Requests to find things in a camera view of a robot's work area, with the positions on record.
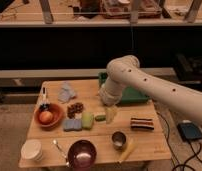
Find orange apple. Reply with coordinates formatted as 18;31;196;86
39;111;53;124

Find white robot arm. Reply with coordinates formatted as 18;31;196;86
99;55;202;128

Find purple bowl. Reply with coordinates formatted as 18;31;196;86
68;140;97;171

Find orange bowl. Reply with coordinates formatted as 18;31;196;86
34;103;64;130

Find green chili pepper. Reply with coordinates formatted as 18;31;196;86
95;115;106;122

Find light green sponge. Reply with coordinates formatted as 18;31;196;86
81;112;94;130

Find green plastic tray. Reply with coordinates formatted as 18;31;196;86
98;72;149;105

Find small metal cup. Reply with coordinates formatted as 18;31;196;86
111;131;127;150

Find striped cloth block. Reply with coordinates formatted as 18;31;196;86
130;117;154;130

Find brown grapes cluster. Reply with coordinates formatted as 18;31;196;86
67;102;84;119

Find yellow corn cob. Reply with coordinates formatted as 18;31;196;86
118;138;136;163

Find blue sponge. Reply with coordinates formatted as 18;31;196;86
63;119;82;131

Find light blue crumpled cloth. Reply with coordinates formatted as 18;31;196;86
58;82;76;103

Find metal spoon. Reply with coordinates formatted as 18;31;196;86
53;139;69;167

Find dark purple grapes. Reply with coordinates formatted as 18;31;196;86
39;104;49;111

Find black foot pedal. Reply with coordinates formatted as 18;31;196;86
177;122;202;141

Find white stacked bowls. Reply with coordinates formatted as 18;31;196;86
21;139;43;162

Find black cable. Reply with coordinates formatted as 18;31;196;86
155;109;202;171

